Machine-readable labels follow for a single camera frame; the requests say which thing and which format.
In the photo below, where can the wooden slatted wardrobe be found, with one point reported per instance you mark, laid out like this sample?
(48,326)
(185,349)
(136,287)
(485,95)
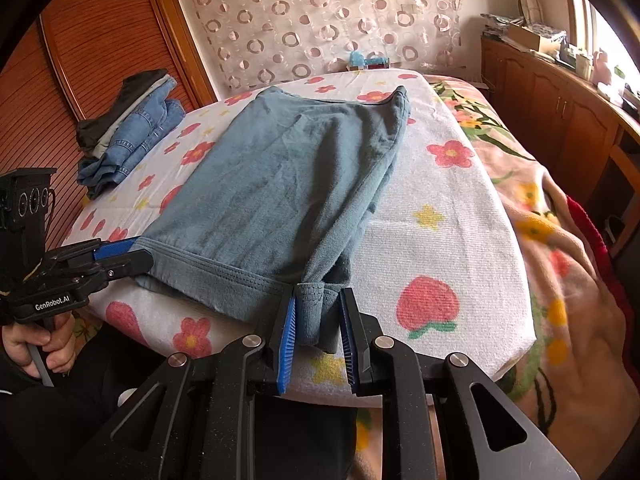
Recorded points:
(100,35)

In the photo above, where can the beige folded pants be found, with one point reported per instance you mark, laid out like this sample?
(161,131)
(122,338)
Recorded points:
(112,136)

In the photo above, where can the printed cardboard box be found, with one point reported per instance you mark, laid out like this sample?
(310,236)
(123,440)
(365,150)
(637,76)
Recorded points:
(377,63)

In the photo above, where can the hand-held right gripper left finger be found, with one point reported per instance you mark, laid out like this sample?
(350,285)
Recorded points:
(286,345)

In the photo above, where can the circle-patterned sheer curtain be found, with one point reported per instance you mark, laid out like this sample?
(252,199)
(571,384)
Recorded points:
(310,20)

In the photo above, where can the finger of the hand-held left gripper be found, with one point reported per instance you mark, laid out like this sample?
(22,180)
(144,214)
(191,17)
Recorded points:
(130,265)
(116,249)

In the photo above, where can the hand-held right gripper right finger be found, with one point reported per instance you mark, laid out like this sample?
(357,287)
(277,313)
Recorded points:
(350,345)

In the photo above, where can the window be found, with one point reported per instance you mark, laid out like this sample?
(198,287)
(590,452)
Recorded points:
(582,25)

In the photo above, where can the white cup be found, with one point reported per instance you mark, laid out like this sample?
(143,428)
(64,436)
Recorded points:
(583,64)

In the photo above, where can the open cardboard box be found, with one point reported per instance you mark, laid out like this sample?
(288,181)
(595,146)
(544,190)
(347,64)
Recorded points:
(530,36)

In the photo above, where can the wooden side cabinet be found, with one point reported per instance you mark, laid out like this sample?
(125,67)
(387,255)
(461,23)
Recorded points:
(545,95)

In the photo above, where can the patterned fabric box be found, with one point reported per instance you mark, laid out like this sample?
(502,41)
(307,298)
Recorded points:
(547,32)

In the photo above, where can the white floral towel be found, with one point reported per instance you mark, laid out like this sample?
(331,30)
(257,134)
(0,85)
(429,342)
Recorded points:
(450,240)

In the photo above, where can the red knit cloth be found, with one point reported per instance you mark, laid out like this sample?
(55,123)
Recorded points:
(595,240)

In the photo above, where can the dark folded pants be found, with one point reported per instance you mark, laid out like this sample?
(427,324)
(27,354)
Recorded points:
(142,80)

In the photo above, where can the wooden chair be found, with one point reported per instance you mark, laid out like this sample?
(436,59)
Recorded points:
(625,165)

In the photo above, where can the pink floral blanket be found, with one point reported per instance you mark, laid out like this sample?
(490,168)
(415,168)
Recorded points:
(565,360)

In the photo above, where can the person's left hand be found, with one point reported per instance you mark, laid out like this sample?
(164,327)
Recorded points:
(60,347)

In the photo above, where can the pink figurine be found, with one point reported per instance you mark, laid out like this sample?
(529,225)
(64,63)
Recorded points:
(602,67)

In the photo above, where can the person's dark clothing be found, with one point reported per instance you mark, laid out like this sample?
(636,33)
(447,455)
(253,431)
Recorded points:
(115,360)

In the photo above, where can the blue denim jeans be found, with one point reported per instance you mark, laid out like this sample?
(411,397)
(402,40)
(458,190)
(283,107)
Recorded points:
(135,135)

